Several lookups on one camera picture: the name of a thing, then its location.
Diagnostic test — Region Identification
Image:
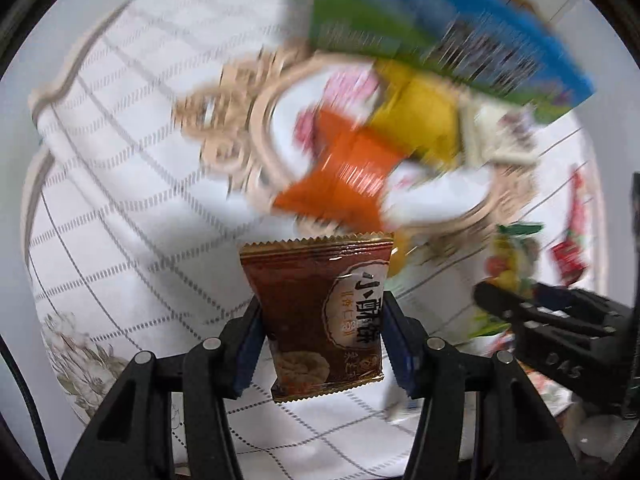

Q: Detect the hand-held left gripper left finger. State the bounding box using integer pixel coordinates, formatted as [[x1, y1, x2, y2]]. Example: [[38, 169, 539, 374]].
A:
[[60, 297, 263, 480]]

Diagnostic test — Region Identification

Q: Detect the white printed blanket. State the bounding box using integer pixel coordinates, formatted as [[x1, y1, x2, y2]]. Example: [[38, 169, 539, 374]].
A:
[[22, 0, 616, 480]]

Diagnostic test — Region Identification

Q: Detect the plain orange snack packet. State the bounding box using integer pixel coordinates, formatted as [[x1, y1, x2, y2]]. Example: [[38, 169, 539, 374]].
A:
[[272, 107, 401, 233]]

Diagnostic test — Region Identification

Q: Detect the white snack packet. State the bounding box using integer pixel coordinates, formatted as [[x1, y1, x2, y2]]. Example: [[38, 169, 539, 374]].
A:
[[460, 102, 538, 168]]

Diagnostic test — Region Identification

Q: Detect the black cable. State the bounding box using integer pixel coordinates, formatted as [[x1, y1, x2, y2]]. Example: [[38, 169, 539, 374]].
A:
[[0, 335, 52, 480]]

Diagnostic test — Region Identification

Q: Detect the white plastic bag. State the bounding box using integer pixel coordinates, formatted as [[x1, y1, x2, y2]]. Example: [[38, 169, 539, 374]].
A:
[[572, 407, 633, 466]]

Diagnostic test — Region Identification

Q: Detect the yellow snack packet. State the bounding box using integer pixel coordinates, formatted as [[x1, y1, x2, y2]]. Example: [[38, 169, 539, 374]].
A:
[[367, 60, 463, 166]]

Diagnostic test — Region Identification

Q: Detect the printed cardboard box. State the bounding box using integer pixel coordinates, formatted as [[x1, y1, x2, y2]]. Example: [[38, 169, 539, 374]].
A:
[[305, 0, 598, 126]]

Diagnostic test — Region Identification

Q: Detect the brown snack packet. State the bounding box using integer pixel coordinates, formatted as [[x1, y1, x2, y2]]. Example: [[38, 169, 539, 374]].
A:
[[239, 231, 396, 403]]

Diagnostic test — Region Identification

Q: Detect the pink snack packet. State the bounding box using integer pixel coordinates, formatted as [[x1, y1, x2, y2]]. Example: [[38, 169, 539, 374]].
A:
[[295, 67, 383, 148]]

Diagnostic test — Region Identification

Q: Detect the small red snack packet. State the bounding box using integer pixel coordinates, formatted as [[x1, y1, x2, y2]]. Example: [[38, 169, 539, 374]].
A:
[[550, 167, 591, 283]]

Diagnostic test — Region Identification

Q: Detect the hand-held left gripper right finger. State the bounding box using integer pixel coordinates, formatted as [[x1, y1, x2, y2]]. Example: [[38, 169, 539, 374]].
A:
[[382, 292, 583, 480]]

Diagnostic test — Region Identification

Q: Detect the green yellow fruit packet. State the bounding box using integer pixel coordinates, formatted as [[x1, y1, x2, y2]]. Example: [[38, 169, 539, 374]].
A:
[[470, 222, 546, 341]]

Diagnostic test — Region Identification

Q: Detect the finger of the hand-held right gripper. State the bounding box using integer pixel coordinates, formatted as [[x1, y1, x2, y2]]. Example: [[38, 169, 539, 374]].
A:
[[532, 282, 631, 322], [472, 280, 626, 342]]

